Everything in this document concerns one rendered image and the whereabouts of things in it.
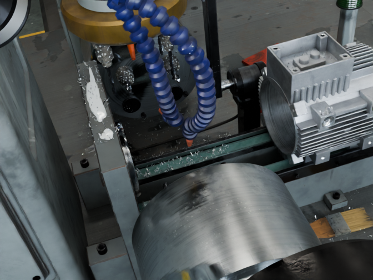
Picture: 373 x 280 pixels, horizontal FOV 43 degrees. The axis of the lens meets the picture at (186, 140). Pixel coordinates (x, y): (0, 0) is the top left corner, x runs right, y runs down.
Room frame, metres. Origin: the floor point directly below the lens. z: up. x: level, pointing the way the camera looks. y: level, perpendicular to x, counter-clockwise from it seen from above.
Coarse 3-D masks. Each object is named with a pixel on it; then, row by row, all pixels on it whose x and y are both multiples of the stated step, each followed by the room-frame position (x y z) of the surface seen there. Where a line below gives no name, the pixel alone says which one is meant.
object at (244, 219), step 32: (160, 192) 0.43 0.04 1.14; (192, 192) 0.41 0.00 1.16; (224, 192) 0.40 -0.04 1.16; (256, 192) 0.40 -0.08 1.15; (288, 192) 0.43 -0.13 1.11; (160, 224) 0.38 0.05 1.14; (192, 224) 0.36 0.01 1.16; (224, 224) 0.35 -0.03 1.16; (256, 224) 0.34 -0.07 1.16; (288, 224) 0.35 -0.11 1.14; (160, 256) 0.34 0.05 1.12; (192, 256) 0.32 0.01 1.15; (224, 256) 0.30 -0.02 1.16; (256, 256) 0.30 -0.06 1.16
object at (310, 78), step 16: (320, 32) 0.77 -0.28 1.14; (272, 48) 0.73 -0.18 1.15; (288, 48) 0.75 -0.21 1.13; (304, 48) 0.76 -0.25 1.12; (320, 48) 0.75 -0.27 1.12; (336, 48) 0.72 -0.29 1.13; (272, 64) 0.72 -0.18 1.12; (288, 64) 0.72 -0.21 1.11; (304, 64) 0.70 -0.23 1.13; (320, 64) 0.70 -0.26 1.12; (336, 64) 0.66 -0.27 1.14; (352, 64) 0.67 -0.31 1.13; (272, 80) 0.72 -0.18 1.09; (288, 80) 0.66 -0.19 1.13; (304, 80) 0.65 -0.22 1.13; (320, 80) 0.66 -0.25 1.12; (336, 80) 0.66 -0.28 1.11; (288, 96) 0.65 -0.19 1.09; (304, 96) 0.65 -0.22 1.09; (320, 96) 0.66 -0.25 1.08
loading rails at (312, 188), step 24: (216, 144) 0.74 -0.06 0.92; (240, 144) 0.73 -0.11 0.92; (264, 144) 0.72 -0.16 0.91; (144, 168) 0.70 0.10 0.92; (168, 168) 0.69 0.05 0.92; (192, 168) 0.69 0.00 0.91; (288, 168) 0.63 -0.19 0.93; (312, 168) 0.64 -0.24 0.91; (336, 168) 0.65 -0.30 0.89; (360, 168) 0.66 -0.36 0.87; (144, 192) 0.67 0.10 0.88; (312, 192) 0.64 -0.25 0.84; (336, 192) 0.64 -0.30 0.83
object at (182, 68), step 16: (112, 48) 0.85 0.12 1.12; (176, 48) 0.87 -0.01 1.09; (112, 64) 0.84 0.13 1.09; (128, 64) 0.85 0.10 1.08; (144, 64) 0.86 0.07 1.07; (176, 64) 0.84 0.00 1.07; (128, 80) 0.81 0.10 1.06; (144, 80) 0.86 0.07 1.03; (176, 80) 0.80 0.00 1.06; (192, 80) 0.88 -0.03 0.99; (112, 96) 0.84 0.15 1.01; (128, 96) 0.85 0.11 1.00; (144, 96) 0.85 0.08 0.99; (176, 96) 0.86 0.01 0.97; (128, 112) 0.84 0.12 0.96; (144, 112) 0.86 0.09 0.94
